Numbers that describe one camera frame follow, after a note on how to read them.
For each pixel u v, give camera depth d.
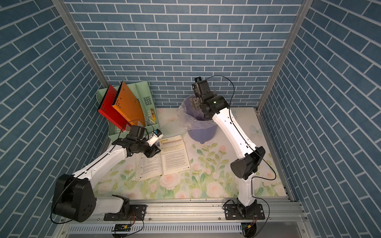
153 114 1.16
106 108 0.83
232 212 0.73
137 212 0.74
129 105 1.05
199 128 0.82
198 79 0.65
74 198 0.40
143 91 1.03
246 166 0.52
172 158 0.92
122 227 0.72
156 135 0.75
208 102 0.52
